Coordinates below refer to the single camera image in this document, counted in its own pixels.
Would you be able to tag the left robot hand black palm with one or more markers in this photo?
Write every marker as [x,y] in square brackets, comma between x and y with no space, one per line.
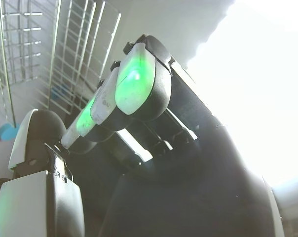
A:
[193,172]

